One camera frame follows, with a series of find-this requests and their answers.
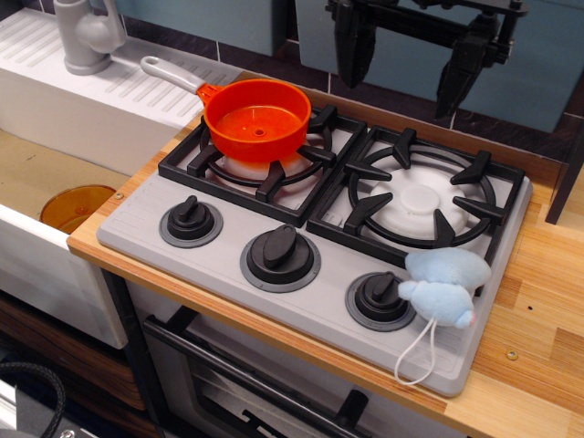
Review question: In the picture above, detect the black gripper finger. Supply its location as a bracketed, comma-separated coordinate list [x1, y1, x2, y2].
[335, 12, 376, 89]
[435, 37, 493, 120]

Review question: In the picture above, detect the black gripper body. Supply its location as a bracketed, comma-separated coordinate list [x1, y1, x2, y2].
[325, 1, 528, 63]

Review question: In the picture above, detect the black right burner grate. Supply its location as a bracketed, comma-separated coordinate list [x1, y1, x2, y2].
[307, 127, 530, 267]

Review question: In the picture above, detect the black burner grate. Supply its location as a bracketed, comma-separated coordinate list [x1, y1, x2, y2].
[159, 105, 367, 227]
[307, 127, 530, 267]

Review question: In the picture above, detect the black left burner grate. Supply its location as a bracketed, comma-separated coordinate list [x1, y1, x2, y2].
[159, 105, 367, 227]

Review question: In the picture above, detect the grey toy stove top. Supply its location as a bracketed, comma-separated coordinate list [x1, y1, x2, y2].
[96, 105, 534, 398]

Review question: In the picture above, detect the black middle stove knob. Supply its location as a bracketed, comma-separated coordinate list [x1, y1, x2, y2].
[240, 224, 321, 294]

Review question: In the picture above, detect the black stove knob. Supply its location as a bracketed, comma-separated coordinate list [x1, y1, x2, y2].
[240, 224, 321, 294]
[345, 271, 416, 332]
[159, 195, 224, 249]

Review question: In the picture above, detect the light blue plush mouse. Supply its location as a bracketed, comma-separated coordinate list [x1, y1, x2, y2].
[393, 248, 493, 387]

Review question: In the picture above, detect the black left stove knob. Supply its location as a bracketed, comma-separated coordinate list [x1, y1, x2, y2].
[159, 195, 224, 249]

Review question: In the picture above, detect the black right stove knob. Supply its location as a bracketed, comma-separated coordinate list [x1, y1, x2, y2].
[345, 271, 416, 332]

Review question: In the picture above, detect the grey toy faucet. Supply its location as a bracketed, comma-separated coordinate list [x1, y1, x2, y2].
[54, 0, 127, 76]

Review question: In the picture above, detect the white toy sink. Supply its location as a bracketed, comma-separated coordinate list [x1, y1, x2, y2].
[0, 7, 243, 350]

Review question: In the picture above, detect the orange translucent plate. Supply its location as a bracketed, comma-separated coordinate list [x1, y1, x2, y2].
[40, 184, 116, 235]

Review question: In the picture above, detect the toy oven door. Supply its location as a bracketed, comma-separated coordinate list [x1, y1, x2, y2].
[139, 307, 460, 437]

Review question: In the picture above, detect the orange pot with grey handle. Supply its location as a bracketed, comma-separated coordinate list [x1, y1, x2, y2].
[141, 56, 312, 162]

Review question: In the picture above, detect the dark shelf post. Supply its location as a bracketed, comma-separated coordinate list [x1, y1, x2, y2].
[546, 127, 583, 224]

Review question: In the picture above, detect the black braided cable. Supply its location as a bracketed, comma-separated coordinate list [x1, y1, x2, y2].
[0, 361, 67, 433]

